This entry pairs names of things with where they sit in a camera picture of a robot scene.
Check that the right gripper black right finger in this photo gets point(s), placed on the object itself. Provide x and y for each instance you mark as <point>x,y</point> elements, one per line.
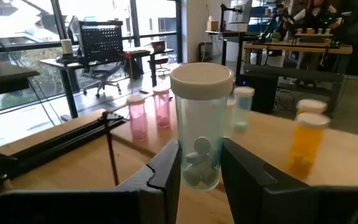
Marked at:
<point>259,193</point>

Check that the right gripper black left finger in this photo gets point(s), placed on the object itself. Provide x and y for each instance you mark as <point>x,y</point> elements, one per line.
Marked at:
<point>154,193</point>

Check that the pink medicine bottle white cap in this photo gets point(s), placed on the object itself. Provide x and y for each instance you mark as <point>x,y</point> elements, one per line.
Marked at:
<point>138,121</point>
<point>162,109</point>

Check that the second station black robot arm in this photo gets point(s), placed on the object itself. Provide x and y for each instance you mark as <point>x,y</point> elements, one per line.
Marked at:
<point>275,28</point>

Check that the small wooden shelf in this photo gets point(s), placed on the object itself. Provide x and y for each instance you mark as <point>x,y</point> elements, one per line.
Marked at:
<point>312,35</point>

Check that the black computer tower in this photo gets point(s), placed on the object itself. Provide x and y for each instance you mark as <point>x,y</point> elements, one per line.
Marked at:
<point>264,93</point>

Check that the black office chair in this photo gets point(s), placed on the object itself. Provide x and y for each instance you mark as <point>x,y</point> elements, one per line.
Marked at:
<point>102,73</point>

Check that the black office desk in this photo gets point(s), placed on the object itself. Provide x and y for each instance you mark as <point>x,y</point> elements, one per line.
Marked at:
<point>68,93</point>

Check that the low black bench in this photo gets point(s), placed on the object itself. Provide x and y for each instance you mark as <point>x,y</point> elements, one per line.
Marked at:
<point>158,60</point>

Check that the tall black standing desk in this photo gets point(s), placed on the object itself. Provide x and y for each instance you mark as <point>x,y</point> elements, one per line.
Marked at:
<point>224,53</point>

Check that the black open laptop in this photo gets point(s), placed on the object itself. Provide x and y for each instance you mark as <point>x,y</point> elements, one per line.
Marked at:
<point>158,46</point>

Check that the wooden robot station table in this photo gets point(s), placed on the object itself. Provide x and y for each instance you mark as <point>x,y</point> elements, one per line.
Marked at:
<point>291,49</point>

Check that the black speaker box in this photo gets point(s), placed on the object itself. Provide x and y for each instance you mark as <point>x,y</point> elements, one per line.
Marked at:
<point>205,53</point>

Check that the small green plant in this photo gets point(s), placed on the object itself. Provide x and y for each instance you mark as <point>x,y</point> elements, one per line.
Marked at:
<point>276,36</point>

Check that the white cylinder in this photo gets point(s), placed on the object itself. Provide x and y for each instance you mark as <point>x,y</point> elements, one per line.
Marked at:
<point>66,47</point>

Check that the tan tissue box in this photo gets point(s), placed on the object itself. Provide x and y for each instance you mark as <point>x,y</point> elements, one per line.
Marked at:
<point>212,25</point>

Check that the black aluminium table frame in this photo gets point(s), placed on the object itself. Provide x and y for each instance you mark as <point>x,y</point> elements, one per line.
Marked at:
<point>57,147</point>

